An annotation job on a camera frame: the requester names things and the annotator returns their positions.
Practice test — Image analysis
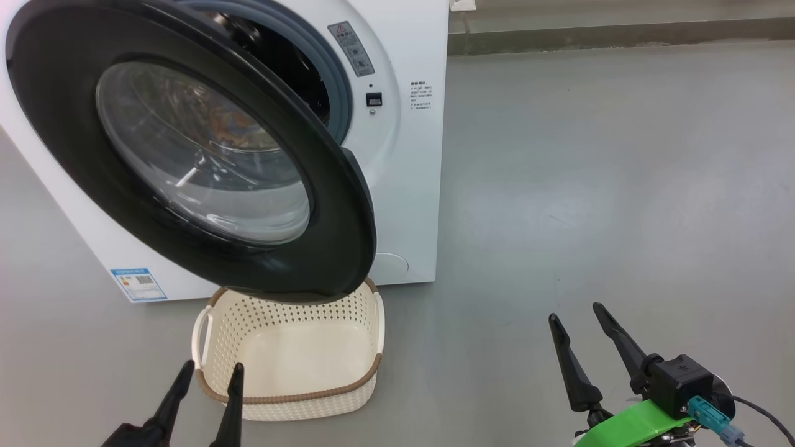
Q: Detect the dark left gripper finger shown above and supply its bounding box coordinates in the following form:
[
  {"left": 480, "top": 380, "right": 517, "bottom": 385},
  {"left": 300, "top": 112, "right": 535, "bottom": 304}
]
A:
[
  {"left": 149, "top": 360, "right": 195, "bottom": 432},
  {"left": 210, "top": 363, "right": 245, "bottom": 447}
]

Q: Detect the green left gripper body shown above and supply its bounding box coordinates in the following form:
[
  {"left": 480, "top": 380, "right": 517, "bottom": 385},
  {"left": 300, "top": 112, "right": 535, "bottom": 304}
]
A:
[{"left": 101, "top": 422, "right": 170, "bottom": 447}]

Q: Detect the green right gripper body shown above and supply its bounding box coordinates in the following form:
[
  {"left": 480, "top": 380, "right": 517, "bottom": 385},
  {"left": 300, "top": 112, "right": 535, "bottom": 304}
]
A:
[{"left": 573, "top": 399, "right": 697, "bottom": 447}]

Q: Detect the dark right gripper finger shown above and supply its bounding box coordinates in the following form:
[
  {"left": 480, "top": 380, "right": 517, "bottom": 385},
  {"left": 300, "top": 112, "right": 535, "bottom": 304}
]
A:
[
  {"left": 548, "top": 314, "right": 604, "bottom": 413},
  {"left": 592, "top": 302, "right": 651, "bottom": 395}
]

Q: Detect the black round glass washer door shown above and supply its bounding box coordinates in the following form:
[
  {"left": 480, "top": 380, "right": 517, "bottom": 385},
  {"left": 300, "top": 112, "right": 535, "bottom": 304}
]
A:
[{"left": 5, "top": 0, "right": 378, "bottom": 305}]

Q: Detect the white front-load washing machine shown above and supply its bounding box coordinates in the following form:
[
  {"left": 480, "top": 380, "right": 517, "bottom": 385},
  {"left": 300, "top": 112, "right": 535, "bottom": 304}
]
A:
[{"left": 0, "top": 0, "right": 450, "bottom": 304}]

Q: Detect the cream perforated laundry basket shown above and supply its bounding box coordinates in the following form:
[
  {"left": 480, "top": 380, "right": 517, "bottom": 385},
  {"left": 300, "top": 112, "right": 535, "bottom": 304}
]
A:
[{"left": 191, "top": 276, "right": 386, "bottom": 422}]

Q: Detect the blue energy label sticker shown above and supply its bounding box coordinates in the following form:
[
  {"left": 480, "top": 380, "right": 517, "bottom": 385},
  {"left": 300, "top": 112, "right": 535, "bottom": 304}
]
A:
[{"left": 110, "top": 268, "right": 168, "bottom": 303}]

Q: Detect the round white filter cover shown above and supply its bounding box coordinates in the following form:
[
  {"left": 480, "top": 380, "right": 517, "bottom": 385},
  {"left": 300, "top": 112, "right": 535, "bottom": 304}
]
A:
[{"left": 371, "top": 251, "right": 410, "bottom": 285}]

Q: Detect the grey warning sticker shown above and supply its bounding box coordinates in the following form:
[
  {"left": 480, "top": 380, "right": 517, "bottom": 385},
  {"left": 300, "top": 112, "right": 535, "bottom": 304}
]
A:
[{"left": 327, "top": 21, "right": 376, "bottom": 78}]

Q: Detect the teal cable connector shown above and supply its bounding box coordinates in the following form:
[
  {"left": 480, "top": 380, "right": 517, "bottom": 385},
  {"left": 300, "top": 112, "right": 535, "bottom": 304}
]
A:
[{"left": 687, "top": 396, "right": 746, "bottom": 445}]

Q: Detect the thin black cable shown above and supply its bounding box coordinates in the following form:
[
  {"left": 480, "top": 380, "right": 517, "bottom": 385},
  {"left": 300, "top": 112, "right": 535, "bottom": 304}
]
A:
[{"left": 732, "top": 396, "right": 795, "bottom": 447}]

